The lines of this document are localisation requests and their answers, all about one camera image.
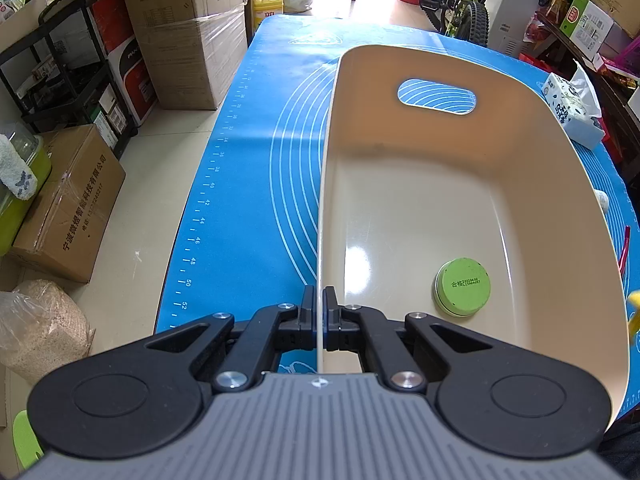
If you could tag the beige plastic storage bin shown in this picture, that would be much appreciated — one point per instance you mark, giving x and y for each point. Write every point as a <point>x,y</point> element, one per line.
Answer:
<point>429,158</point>

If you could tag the clear bag of grain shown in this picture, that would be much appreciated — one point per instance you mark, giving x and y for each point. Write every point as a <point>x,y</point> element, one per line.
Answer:
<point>42,329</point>

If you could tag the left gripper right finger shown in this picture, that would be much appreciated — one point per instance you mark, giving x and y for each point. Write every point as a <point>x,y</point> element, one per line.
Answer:
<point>375,339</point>

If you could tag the large stacked cardboard box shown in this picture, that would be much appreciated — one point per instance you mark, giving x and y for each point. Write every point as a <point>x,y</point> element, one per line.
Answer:
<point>191,48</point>

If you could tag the floor cardboard box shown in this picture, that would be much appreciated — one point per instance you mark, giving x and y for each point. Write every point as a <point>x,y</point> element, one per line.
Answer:
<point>63,229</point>

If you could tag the blue silicone table mat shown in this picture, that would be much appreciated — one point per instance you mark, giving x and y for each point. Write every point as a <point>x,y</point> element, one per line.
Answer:
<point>248,236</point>

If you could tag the green white product box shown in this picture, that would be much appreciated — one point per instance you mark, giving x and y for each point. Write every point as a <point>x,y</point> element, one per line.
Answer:
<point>586,26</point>

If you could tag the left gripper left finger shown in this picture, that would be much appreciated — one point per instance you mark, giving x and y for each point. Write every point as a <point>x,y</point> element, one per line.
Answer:
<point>259,343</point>

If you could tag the white tissue box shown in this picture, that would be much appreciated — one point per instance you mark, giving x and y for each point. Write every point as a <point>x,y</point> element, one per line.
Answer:
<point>575,105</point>

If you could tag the yellow oil jug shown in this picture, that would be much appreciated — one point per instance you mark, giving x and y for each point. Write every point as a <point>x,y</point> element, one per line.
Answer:
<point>264,9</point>

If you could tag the red toy figure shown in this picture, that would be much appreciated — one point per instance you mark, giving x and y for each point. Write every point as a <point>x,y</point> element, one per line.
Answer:
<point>622,261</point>

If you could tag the dark wooden side shelf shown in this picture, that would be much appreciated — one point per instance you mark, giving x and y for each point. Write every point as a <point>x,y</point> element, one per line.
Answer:
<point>620,123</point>

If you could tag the black metal shelf rack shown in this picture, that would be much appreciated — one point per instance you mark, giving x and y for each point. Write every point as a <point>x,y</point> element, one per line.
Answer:
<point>58,75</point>

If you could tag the green lidded plastic container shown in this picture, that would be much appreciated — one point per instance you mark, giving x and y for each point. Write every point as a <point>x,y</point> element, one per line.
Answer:
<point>25,166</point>

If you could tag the yellow toy launcher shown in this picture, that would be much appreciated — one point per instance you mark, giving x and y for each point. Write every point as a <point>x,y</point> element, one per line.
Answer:
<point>633,300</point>

